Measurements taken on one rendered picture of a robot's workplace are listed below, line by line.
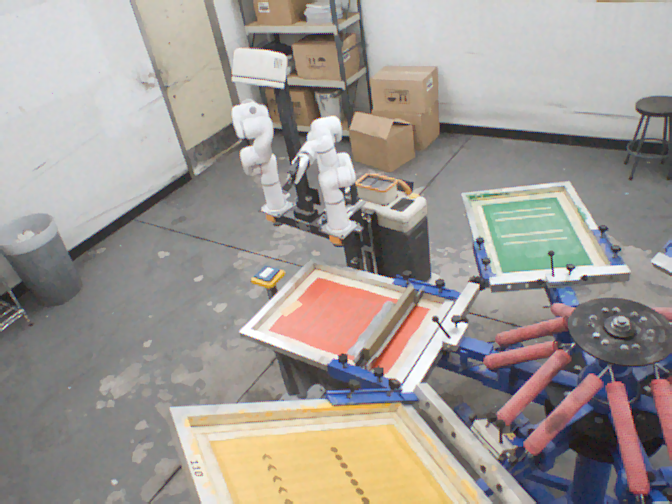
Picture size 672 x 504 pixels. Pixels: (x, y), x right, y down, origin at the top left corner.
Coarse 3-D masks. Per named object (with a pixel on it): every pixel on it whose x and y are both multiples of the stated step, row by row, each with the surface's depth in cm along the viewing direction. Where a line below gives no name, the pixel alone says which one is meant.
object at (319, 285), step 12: (312, 288) 268; (324, 288) 266; (336, 288) 265; (348, 288) 263; (360, 288) 262; (300, 300) 262; (312, 300) 260; (372, 300) 254; (384, 300) 252; (396, 300) 251; (420, 312) 242; (408, 324) 237; (420, 324) 236; (408, 336) 232
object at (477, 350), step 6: (462, 342) 213; (468, 342) 212; (474, 342) 212; (480, 342) 211; (462, 348) 211; (468, 348) 210; (474, 348) 209; (480, 348) 209; (486, 348) 208; (492, 348) 209; (468, 354) 211; (474, 354) 209; (480, 354) 208; (486, 354) 206; (480, 360) 209
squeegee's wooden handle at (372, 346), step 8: (408, 288) 240; (408, 296) 237; (400, 304) 233; (408, 304) 239; (392, 312) 230; (400, 312) 233; (384, 320) 227; (392, 320) 228; (384, 328) 223; (392, 328) 230; (376, 336) 220; (384, 336) 225; (368, 344) 217; (376, 344) 220; (368, 352) 216; (376, 352) 221; (368, 360) 219
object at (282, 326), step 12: (300, 312) 255; (276, 324) 251; (288, 324) 250; (288, 336) 243; (300, 336) 242; (312, 336) 241; (396, 336) 233; (324, 348) 234; (336, 348) 233; (348, 348) 232; (396, 348) 227; (384, 360) 223; (396, 360) 222; (384, 372) 218
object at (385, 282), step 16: (304, 272) 273; (336, 272) 273; (352, 272) 267; (368, 272) 265; (288, 288) 265; (400, 288) 254; (272, 304) 257; (448, 304) 238; (256, 320) 250; (256, 336) 241; (432, 336) 226; (288, 352) 232; (304, 352) 229; (416, 352) 219; (400, 368) 214
